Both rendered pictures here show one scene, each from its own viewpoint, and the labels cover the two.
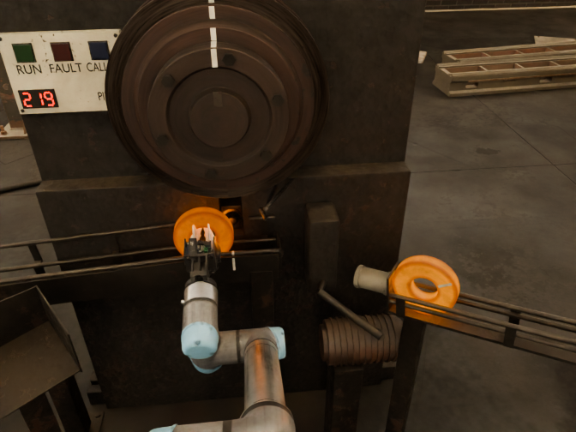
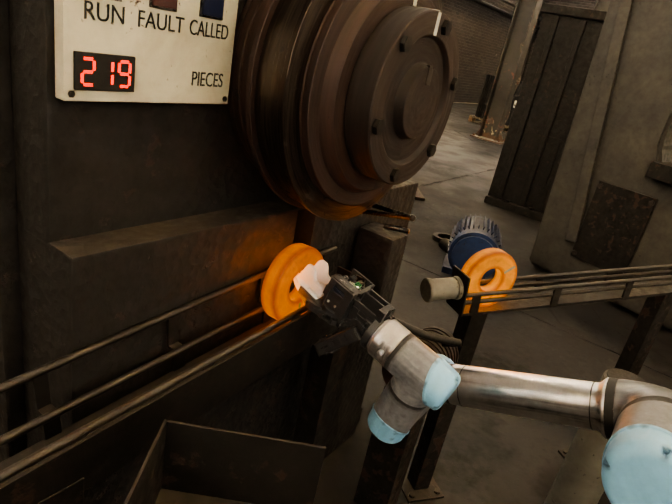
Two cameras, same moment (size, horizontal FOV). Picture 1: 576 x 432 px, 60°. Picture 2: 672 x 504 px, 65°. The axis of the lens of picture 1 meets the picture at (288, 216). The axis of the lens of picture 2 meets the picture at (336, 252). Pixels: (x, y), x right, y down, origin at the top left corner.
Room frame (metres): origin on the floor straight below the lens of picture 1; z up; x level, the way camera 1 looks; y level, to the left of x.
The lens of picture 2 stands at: (0.45, 0.90, 1.19)
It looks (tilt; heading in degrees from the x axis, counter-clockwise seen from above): 22 degrees down; 307
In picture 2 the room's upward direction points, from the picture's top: 12 degrees clockwise
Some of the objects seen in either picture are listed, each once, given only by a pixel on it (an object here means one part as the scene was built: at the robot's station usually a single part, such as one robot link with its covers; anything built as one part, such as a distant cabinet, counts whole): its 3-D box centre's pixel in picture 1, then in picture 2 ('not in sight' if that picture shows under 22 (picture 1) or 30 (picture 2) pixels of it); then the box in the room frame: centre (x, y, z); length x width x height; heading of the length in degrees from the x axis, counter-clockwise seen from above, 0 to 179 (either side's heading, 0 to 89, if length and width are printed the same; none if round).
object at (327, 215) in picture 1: (320, 247); (372, 274); (1.09, -0.09, 0.68); 0.11 x 0.08 x 0.24; 5
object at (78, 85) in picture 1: (69, 73); (157, 32); (1.13, 0.49, 1.15); 0.26 x 0.02 x 0.18; 95
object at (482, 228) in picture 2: not in sight; (474, 245); (1.68, -2.06, 0.17); 0.57 x 0.31 x 0.34; 115
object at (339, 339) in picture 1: (356, 387); (403, 423); (0.95, -0.20, 0.27); 0.22 x 0.13 x 0.53; 95
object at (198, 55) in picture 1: (219, 116); (408, 100); (0.96, 0.14, 1.11); 0.28 x 0.06 x 0.28; 95
